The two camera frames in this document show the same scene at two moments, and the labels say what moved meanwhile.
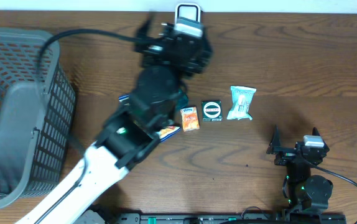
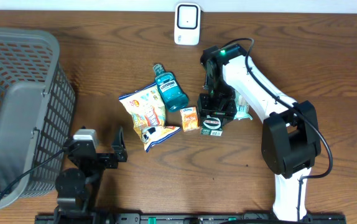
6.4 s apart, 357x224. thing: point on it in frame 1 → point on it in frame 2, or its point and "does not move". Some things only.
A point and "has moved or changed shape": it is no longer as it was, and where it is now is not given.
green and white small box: (212, 111) has moved or changed shape
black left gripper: (151, 42) → (111, 160)
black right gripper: (275, 145) → (226, 113)
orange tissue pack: (190, 118) does not move
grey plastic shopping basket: (26, 119) does not move
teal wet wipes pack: (241, 98) does not move
